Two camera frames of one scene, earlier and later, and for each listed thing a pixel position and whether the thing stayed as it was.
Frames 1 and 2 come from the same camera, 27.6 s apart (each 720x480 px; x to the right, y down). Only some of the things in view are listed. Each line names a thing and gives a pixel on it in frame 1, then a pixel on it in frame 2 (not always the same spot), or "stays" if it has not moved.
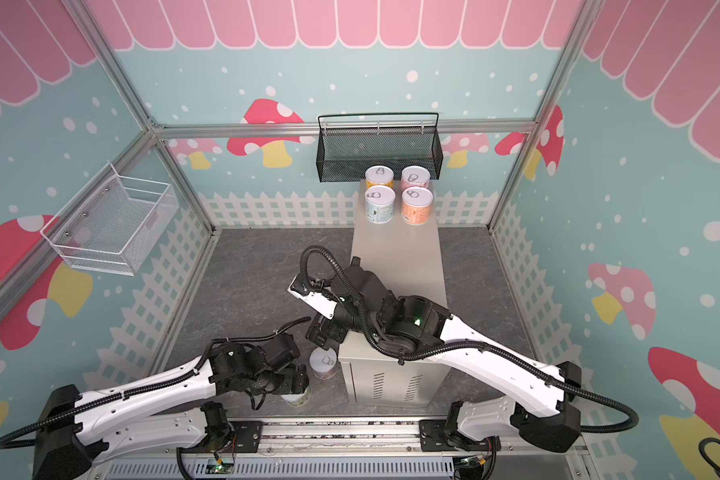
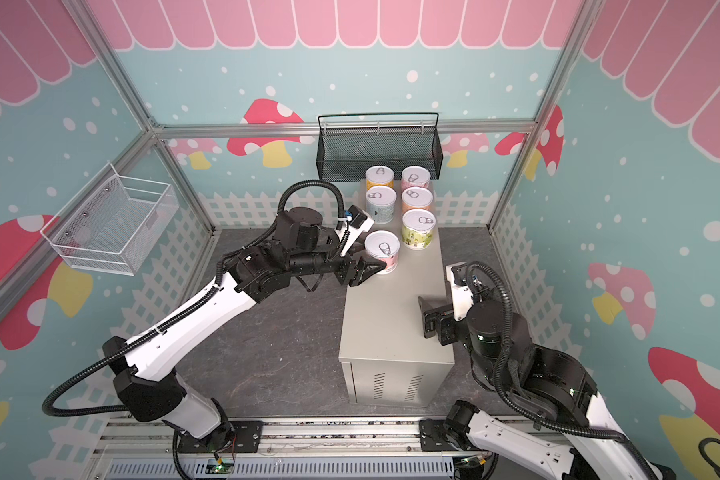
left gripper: (288, 386) -> (357, 275)
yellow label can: (379, 175) stays
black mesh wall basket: (345, 155) stays
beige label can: (323, 362) -> (383, 246)
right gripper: (322, 330) -> (432, 319)
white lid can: (379, 204) stays
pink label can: (415, 176) stays
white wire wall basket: (112, 223) stays
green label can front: (299, 399) -> (417, 228)
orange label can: (416, 205) stays
